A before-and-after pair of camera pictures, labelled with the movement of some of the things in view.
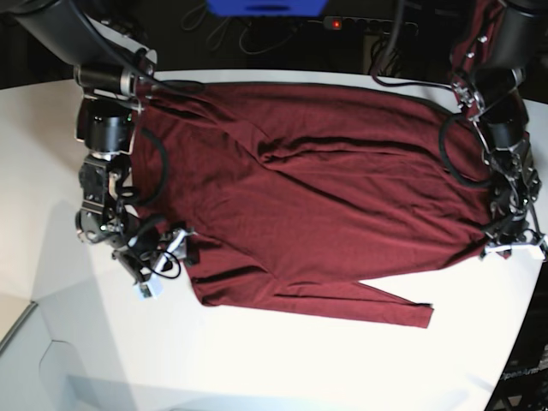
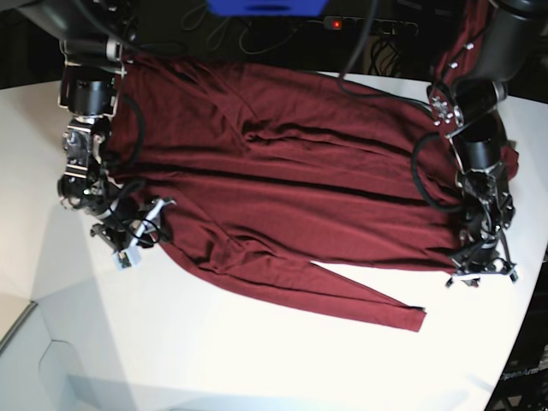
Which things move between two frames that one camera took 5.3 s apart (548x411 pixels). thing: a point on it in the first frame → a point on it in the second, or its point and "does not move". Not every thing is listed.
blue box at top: [268, 8] does not move
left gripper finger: [174, 245] → [159, 203]
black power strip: [370, 24] does not move
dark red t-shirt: [289, 195] does not move
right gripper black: [509, 217] → [480, 241]
